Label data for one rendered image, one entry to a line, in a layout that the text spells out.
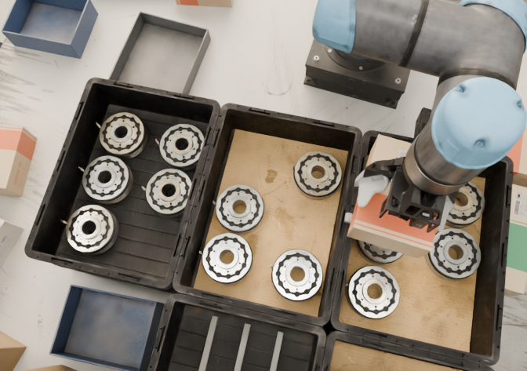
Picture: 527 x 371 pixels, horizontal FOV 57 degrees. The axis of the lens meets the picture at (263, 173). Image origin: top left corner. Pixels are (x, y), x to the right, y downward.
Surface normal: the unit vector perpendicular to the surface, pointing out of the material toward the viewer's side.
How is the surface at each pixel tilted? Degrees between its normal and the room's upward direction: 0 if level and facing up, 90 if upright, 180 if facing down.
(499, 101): 0
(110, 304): 0
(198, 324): 0
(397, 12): 13
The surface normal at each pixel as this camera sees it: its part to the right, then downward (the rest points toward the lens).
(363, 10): -0.15, 0.11
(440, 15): -0.03, -0.30
